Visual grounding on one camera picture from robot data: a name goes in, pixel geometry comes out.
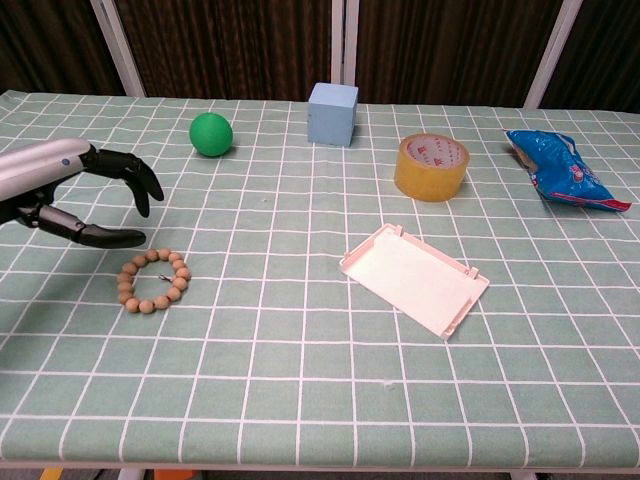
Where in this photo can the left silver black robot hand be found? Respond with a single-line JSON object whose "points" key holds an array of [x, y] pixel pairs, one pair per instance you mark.
{"points": [[40, 165]]}

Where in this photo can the dark brown curtain panel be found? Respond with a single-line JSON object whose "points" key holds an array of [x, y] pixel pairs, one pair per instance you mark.
{"points": [[225, 45], [605, 50], [45, 45], [450, 50]]}

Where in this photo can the green ball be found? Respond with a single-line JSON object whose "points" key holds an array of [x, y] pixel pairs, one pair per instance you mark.
{"points": [[211, 135]]}

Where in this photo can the green checked tablecloth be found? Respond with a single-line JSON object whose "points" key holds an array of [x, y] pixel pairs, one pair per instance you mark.
{"points": [[250, 350]]}

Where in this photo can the light blue cube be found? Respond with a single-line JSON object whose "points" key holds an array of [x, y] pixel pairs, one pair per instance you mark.
{"points": [[330, 120]]}

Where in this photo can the yellow floor strip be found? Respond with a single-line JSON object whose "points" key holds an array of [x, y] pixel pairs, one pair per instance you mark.
{"points": [[50, 475]]}

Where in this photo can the orange floor object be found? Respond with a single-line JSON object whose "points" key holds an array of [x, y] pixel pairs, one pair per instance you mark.
{"points": [[175, 476]]}

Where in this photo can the yellow packing tape roll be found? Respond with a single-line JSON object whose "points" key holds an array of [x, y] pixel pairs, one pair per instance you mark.
{"points": [[425, 182]]}

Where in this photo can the pink plastic tray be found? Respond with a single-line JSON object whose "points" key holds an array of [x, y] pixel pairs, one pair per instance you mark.
{"points": [[415, 280]]}

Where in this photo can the blue snack bag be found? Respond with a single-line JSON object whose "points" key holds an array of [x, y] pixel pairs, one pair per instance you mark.
{"points": [[560, 170]]}

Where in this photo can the white slanted frame post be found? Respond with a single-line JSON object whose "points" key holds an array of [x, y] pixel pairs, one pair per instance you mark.
{"points": [[554, 50], [119, 50]]}

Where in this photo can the white upright frame post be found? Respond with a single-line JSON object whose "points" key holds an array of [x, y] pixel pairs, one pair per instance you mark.
{"points": [[351, 40], [337, 40]]}

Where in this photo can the white table frame bar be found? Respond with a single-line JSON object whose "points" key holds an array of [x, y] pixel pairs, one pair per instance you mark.
{"points": [[320, 469]]}

